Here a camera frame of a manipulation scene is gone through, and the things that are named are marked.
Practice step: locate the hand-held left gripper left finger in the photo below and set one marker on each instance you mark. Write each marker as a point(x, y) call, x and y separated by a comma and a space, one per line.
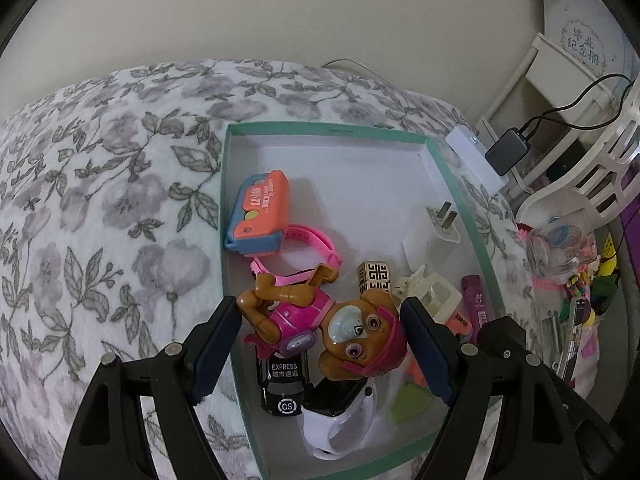
point(215, 355)

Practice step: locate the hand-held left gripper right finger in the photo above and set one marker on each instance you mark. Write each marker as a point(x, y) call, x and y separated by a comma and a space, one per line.
point(425, 350)

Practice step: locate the green plastic piece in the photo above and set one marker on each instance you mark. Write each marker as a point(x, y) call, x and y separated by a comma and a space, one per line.
point(410, 402)

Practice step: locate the cream hair clip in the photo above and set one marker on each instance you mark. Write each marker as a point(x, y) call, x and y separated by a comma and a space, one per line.
point(435, 290)

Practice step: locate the magenta lighter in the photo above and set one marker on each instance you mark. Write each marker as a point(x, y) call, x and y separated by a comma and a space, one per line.
point(475, 300)

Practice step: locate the black toy car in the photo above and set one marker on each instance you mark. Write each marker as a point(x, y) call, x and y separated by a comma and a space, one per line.
point(282, 390)

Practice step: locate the gold patterned block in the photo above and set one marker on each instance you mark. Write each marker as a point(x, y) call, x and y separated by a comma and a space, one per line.
point(375, 275)

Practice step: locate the pink dog toy figure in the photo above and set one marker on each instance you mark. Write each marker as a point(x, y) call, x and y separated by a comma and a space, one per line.
point(300, 320)

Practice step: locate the white charger plug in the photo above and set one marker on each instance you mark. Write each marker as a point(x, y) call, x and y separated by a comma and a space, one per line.
point(435, 240)

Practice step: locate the white wrist watch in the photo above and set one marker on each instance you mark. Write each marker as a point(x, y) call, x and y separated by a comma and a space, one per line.
point(340, 430)

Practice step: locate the pink wrist watch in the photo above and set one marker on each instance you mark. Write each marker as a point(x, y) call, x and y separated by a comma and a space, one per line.
point(320, 237)

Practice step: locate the teal cardboard box tray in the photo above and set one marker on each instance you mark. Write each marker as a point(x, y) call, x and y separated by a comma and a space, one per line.
point(350, 170)

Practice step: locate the pink zigzag ribbon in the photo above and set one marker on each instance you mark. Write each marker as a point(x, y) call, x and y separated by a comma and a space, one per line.
point(549, 283)

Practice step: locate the clear plastic bag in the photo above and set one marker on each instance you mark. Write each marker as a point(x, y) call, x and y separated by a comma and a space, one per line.
point(555, 240)

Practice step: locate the pile of colourful trinkets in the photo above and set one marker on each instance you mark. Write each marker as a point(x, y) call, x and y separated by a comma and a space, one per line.
point(595, 285)

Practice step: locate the grey floral blanket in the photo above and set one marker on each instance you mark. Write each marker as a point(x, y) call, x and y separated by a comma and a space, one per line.
point(100, 210)

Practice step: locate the white power strip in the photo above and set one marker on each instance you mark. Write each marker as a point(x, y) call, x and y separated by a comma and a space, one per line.
point(465, 145)

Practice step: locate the grey charger brick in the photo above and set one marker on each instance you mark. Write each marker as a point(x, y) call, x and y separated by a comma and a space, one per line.
point(507, 152)

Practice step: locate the purple board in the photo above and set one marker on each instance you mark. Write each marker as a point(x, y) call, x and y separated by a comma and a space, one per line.
point(631, 220)

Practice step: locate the white lattice plastic chair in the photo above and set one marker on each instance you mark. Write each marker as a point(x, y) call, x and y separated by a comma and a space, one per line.
point(615, 160)

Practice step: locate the white shelf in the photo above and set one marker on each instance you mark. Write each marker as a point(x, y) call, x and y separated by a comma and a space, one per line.
point(545, 70)

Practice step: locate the white printed box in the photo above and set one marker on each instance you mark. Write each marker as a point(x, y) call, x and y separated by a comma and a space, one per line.
point(580, 25)

